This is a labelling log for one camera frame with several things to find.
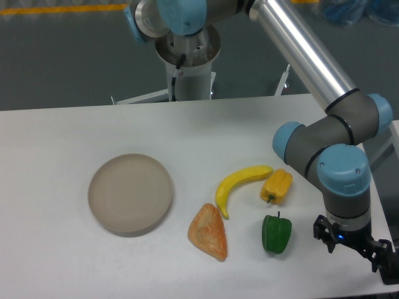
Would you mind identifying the yellow bell pepper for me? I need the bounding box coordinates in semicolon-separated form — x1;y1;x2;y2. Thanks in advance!
260;169;293;204

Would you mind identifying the beige round plate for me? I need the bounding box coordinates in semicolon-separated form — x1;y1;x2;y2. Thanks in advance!
88;154;173;237

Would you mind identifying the yellow banana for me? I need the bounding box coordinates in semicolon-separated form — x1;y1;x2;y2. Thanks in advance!
215;164;274;219

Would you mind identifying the green bell pepper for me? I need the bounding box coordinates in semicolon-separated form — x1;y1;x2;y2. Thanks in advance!
261;211;292;254

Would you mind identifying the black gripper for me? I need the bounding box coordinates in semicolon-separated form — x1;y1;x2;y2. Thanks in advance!
313;215;398;284

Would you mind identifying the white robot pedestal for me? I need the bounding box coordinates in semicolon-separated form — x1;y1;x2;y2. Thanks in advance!
155;26;221;102

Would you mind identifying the orange bread piece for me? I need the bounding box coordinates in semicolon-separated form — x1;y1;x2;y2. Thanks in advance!
187;203;228;262

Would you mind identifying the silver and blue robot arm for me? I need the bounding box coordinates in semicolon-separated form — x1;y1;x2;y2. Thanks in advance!
123;1;398;285

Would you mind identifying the black cable on pedestal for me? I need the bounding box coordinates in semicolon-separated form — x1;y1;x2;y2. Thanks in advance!
170;53;187;102

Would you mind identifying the blue plastic bag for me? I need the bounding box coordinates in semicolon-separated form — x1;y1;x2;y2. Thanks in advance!
317;0;398;27

